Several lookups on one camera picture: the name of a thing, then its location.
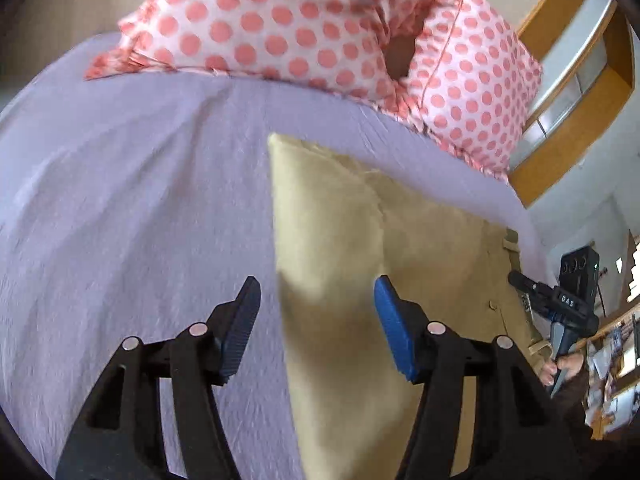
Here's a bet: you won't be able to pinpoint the khaki pants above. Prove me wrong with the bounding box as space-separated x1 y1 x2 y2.
269 134 539 479

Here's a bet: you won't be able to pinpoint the right hand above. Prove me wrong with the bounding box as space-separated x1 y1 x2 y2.
538 352 585 387

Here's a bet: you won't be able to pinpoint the cluttered wooden shelf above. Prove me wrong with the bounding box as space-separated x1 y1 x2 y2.
578 234 639 440

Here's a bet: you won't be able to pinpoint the lavender bed sheet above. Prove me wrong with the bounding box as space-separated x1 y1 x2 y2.
1 35 549 479

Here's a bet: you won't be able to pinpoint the right polka dot pillow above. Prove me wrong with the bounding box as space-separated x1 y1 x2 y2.
392 0 542 180

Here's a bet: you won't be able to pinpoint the polka dot pillow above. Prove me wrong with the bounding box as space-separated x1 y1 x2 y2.
392 0 542 180
86 0 433 110

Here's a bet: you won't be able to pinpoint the wooden framed glass door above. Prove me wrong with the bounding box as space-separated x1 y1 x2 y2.
510 0 639 206

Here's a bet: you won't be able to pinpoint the left polka dot pillow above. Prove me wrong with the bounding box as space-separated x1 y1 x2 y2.
86 0 433 110

